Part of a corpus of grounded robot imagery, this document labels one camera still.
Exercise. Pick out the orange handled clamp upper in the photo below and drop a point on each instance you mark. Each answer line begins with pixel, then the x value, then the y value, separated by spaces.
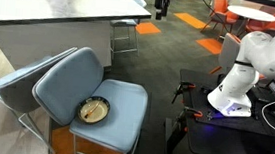
pixel 181 87

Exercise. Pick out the orange and black pen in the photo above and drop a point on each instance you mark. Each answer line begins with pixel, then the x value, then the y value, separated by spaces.
pixel 91 111

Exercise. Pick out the black rimmed beige bowl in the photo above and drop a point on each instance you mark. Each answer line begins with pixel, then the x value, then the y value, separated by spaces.
pixel 98 115

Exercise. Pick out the orange armchair right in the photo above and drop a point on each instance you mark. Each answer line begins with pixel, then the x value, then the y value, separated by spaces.
pixel 257 25

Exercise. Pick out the orange armchair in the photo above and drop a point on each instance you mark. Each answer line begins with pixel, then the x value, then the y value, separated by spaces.
pixel 257 25
pixel 220 14

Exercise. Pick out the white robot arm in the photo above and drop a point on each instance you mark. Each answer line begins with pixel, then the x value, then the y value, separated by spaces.
pixel 256 56

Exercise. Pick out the black robot cart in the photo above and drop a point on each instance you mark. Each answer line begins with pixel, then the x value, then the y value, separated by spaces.
pixel 205 136

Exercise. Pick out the orange handled clamp lower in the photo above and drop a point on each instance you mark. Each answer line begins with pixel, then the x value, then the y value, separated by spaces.
pixel 194 112

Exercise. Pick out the blue padded chair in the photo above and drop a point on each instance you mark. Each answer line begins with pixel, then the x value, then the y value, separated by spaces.
pixel 80 76

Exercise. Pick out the grey counter table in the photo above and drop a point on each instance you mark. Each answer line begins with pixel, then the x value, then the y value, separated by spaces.
pixel 33 29

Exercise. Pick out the round white table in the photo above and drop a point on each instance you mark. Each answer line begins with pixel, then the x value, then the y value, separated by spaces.
pixel 250 14

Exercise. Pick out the orange handled clamp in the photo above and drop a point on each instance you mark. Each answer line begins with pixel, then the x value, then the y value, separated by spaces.
pixel 181 87
pixel 194 112

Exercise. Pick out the grey back chair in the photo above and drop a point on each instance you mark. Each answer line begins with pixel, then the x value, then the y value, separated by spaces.
pixel 228 54

